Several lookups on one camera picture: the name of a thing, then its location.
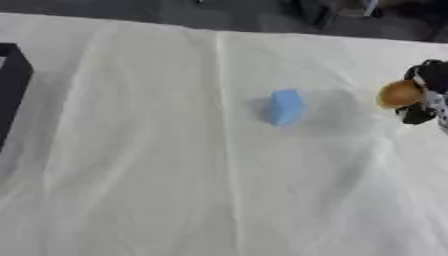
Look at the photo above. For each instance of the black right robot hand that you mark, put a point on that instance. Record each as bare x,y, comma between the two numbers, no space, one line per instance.
433,74

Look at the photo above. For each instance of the round orange toy fruit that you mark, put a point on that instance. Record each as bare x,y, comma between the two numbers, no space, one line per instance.
398,93

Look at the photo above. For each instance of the light blue block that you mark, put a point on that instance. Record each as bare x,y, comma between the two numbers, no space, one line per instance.
285,106

